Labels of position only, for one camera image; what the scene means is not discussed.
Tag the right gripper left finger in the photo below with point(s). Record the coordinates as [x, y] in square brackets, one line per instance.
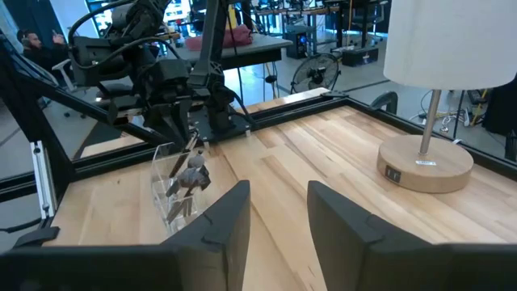
[218, 242]

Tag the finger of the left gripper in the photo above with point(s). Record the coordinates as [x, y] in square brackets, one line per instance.
[157, 121]
[182, 121]

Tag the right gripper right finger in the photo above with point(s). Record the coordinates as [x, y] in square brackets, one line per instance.
[339, 242]

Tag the fluffy round-head makeup brush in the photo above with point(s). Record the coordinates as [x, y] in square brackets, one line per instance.
[197, 159]

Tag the black fan makeup brush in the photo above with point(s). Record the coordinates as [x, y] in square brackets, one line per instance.
[194, 178]

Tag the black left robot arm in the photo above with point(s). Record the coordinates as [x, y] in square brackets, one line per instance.
[212, 40]

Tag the clear acrylic brush holder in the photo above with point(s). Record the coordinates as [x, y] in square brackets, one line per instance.
[161, 198]

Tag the pink cloth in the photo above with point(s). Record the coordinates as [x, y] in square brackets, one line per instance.
[238, 36]

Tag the black desk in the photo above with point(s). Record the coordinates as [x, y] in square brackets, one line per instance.
[262, 48]

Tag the white office chair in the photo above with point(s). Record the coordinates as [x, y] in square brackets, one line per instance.
[64, 74]

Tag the white light bar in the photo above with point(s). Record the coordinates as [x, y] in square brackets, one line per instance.
[42, 178]

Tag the person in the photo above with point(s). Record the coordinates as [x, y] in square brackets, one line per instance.
[40, 54]

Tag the black computer tower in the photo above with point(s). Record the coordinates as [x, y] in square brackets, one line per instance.
[299, 42]

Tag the black floor fan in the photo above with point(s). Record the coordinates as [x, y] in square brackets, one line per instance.
[315, 72]

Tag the black table clamp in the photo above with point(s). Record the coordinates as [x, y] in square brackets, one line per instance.
[383, 101]

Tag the black box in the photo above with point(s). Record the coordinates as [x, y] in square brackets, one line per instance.
[501, 109]

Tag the white shade wooden base lamp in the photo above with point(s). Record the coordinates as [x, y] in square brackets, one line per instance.
[444, 40]

